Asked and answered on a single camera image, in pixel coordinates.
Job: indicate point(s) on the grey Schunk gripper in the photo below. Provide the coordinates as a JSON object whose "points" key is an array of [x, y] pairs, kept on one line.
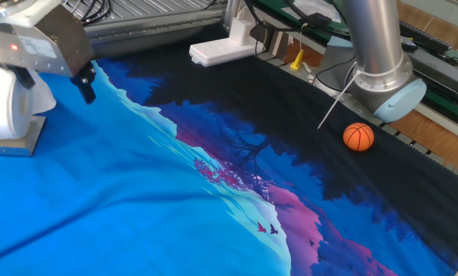
{"points": [[37, 46]]}

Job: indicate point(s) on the small orange basketball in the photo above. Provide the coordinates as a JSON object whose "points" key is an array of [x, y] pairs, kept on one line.
{"points": [[358, 137]]}

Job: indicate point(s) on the white power strip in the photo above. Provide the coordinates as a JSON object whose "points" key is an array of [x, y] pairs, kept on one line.
{"points": [[225, 50]]}

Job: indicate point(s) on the blue landscape print tablecloth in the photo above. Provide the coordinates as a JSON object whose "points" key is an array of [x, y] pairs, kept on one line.
{"points": [[137, 191]]}

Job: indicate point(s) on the white toilet paper roll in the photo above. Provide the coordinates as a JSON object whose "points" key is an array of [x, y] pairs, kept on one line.
{"points": [[7, 103]]}

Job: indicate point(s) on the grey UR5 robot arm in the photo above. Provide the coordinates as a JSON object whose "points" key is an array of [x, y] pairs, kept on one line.
{"points": [[374, 38]]}

